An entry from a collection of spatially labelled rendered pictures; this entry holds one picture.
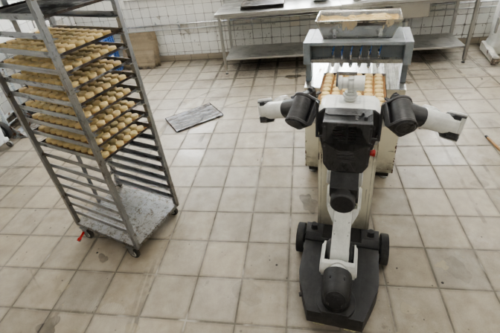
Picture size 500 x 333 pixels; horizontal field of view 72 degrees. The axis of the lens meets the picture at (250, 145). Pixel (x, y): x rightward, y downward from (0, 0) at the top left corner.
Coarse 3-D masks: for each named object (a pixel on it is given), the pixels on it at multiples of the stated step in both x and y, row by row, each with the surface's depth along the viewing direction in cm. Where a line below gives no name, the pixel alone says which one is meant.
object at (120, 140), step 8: (128, 128) 231; (136, 128) 226; (144, 128) 229; (120, 136) 220; (128, 136) 218; (56, 144) 223; (64, 144) 218; (72, 144) 217; (104, 144) 213; (112, 144) 215; (120, 144) 212; (80, 152) 212; (88, 152) 209; (104, 152) 205; (112, 152) 208
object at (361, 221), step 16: (320, 144) 204; (320, 160) 210; (320, 176) 217; (368, 176) 207; (320, 192) 225; (368, 192) 214; (320, 208) 233; (368, 208) 221; (352, 224) 233; (368, 224) 234
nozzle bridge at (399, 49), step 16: (320, 32) 258; (400, 32) 239; (304, 48) 244; (320, 48) 249; (336, 48) 246; (368, 48) 240; (384, 48) 237; (400, 48) 234; (304, 64) 250; (400, 64) 251; (400, 80) 248
